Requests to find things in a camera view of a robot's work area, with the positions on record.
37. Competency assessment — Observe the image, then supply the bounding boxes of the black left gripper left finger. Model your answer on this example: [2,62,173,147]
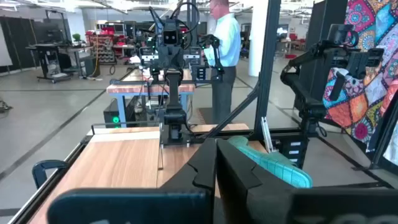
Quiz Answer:
[160,138,218,191]

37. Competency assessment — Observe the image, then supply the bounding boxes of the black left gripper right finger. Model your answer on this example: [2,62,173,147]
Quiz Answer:
[216,138,297,224]

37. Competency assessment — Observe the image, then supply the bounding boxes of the green rubber slide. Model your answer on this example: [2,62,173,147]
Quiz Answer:
[228,136,313,189]

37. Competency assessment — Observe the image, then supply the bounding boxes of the wood-topped workbench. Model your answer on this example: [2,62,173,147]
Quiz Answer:
[106,68,197,128]

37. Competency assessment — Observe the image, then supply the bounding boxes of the person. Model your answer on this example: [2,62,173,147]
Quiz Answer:
[203,0,242,124]

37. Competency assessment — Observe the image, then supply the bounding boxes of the black box white labels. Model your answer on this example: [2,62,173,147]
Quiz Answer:
[280,138,309,169]

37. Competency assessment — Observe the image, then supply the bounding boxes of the red parts bin rack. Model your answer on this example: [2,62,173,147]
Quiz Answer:
[85,29,118,65]

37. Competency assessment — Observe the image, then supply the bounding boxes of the black computer tower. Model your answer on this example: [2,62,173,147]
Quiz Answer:
[103,98,138,129]

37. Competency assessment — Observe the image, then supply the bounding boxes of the white building column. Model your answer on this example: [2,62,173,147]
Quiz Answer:
[248,0,269,78]

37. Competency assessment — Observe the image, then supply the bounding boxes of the black equipment cart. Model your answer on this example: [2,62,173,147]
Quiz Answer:
[26,43,94,84]

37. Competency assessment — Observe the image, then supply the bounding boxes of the black divider panel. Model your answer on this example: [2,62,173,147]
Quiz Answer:
[305,0,348,103]

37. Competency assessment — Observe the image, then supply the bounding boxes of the colourful patchwork quilt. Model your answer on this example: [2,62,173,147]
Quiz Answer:
[322,0,398,154]

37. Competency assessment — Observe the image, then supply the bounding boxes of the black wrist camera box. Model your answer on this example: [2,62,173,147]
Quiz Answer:
[162,29,180,45]

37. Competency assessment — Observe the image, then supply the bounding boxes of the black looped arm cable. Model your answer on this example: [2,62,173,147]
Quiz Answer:
[169,1,200,50]

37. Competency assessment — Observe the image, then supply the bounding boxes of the white metal bracket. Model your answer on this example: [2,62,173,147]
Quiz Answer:
[260,116,275,154]

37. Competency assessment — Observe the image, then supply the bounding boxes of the black rig frame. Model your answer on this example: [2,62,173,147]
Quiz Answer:
[204,0,282,140]

